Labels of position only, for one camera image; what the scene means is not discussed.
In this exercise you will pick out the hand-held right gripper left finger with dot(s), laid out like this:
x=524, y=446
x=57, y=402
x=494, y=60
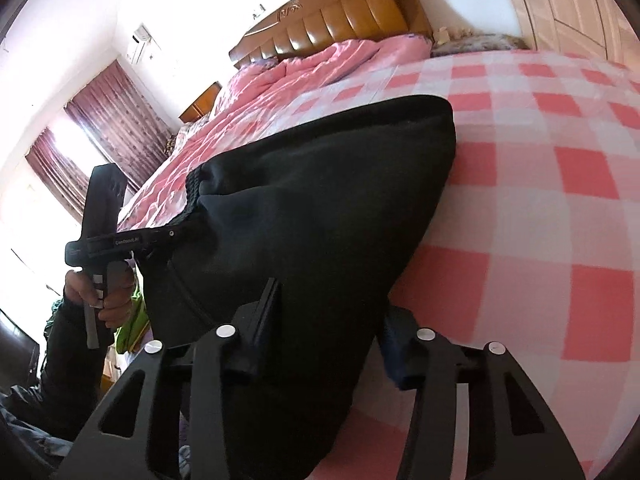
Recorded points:
x=252, y=340

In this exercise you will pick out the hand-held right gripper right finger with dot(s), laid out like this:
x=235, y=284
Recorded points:
x=397, y=350

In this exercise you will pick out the black pants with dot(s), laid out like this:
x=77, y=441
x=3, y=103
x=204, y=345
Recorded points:
x=310, y=220

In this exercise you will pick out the person's left hand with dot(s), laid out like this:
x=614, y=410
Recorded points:
x=117, y=300

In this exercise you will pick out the narrow maroon floral curtain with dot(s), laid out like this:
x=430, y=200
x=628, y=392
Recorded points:
x=55, y=170

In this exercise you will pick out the wide maroon floral curtain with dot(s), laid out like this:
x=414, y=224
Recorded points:
x=125, y=120

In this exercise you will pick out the green cloth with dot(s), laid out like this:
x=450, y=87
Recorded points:
x=132, y=325

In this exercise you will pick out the brown wooden nightstand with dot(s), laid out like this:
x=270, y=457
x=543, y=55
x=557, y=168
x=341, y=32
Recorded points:
x=200, y=105

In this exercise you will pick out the white air conditioner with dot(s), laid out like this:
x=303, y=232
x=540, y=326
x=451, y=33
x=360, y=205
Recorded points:
x=141, y=42

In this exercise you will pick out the pink white checked bed sheet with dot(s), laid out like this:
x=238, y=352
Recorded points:
x=540, y=220

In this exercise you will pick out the pink quilt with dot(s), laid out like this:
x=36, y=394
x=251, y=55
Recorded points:
x=280, y=90

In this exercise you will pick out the person's grey trousers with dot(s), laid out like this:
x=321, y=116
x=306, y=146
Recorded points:
x=25, y=425

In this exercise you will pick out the brown padded wooden headboard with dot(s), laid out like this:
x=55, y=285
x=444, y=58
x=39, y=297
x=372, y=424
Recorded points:
x=350, y=15

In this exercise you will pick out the floral cloth covered nightstand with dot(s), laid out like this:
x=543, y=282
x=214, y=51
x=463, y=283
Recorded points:
x=480, y=44

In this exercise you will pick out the small white object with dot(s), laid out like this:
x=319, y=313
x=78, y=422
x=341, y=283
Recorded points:
x=442, y=34

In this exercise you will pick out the beige wooden wardrobe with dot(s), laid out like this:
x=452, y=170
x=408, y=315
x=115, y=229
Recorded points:
x=565, y=5

